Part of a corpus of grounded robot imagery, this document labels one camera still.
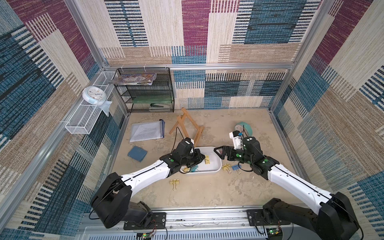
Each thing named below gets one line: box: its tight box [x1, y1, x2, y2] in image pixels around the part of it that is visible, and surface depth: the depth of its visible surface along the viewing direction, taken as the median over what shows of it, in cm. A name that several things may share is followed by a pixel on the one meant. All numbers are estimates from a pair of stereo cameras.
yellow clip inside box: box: [204, 154, 210, 165], surface depth 84 cm
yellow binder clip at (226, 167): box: [222, 163, 232, 174], surface depth 91 cm
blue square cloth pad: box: [127, 145, 148, 163], surface depth 98 cm
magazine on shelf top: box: [108, 73, 157, 86], surface depth 89 cm
